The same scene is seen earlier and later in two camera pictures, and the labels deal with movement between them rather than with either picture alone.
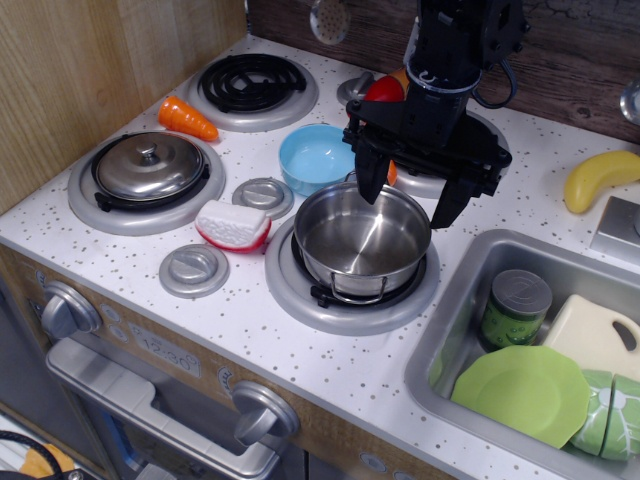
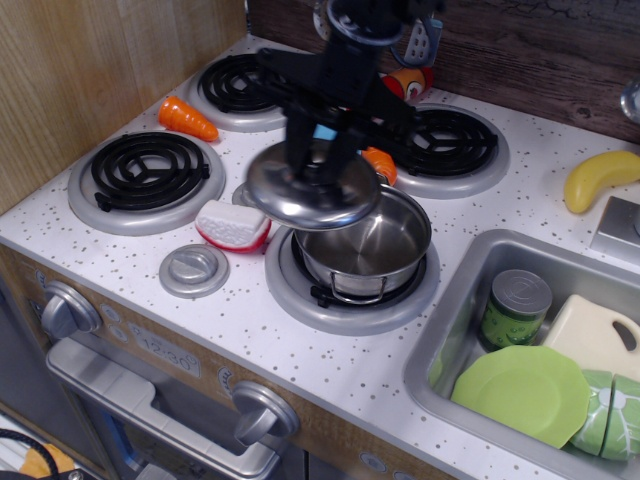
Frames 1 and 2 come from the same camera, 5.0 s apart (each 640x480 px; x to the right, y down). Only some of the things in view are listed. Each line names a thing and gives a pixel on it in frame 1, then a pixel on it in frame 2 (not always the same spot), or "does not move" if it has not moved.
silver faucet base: (618, 233) does not move
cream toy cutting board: (586, 330) does not move
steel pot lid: (147, 167) to (321, 198)
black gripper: (432, 130) to (338, 95)
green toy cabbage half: (591, 437) does not move
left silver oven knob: (67, 311) does not move
